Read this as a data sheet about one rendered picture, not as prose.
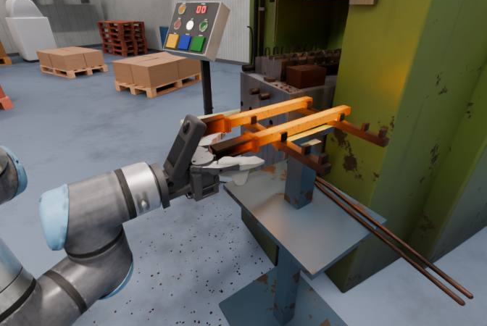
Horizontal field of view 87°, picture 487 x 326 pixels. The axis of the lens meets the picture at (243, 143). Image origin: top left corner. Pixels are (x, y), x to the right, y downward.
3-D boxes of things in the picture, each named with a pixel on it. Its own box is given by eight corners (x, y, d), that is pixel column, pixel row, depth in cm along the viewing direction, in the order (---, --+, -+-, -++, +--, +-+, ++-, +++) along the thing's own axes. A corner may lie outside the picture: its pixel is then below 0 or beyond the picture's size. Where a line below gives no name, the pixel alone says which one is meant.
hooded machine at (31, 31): (51, 56, 673) (31, -3, 609) (62, 59, 641) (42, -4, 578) (19, 60, 624) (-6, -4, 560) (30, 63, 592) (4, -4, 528)
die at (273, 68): (280, 81, 103) (281, 59, 99) (254, 71, 118) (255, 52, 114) (355, 70, 120) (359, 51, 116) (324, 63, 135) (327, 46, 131)
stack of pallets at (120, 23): (150, 53, 715) (145, 21, 677) (125, 57, 662) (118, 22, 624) (127, 49, 772) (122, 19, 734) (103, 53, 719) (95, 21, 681)
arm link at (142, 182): (116, 159, 46) (130, 186, 39) (143, 151, 49) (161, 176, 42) (127, 198, 50) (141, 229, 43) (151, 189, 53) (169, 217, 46)
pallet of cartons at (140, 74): (173, 74, 502) (170, 50, 481) (208, 81, 455) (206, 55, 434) (111, 89, 412) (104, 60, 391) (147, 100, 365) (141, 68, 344)
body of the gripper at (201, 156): (205, 174, 59) (152, 193, 52) (202, 140, 55) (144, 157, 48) (222, 191, 53) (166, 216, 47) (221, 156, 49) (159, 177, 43)
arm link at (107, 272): (60, 299, 46) (33, 252, 40) (114, 251, 55) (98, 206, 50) (96, 324, 43) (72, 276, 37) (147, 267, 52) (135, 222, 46)
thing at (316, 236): (311, 280, 58) (312, 275, 57) (222, 188, 88) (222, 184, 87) (385, 225, 73) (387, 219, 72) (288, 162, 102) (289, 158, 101)
